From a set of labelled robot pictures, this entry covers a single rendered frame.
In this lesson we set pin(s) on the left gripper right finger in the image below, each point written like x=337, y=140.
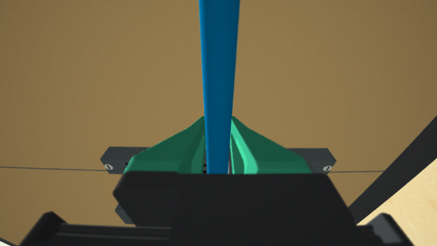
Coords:
x=260, y=154

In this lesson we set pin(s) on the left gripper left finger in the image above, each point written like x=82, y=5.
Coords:
x=175, y=154

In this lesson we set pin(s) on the blue bar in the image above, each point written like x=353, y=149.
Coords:
x=219, y=37

